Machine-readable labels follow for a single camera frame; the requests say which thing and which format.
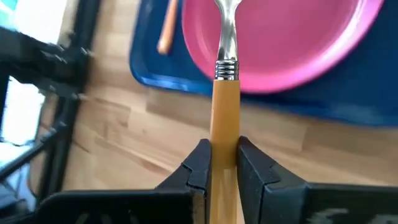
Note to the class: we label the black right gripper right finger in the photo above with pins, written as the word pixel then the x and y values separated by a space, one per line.
pixel 280 202

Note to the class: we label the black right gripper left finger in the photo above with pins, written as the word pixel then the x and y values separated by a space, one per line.
pixel 174 205

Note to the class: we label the blue plastic tray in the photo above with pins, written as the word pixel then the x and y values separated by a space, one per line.
pixel 357 93

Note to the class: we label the pink round plate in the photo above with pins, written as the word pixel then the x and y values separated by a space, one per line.
pixel 280 40

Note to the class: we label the black aluminium table frame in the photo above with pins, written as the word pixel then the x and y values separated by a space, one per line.
pixel 62 133

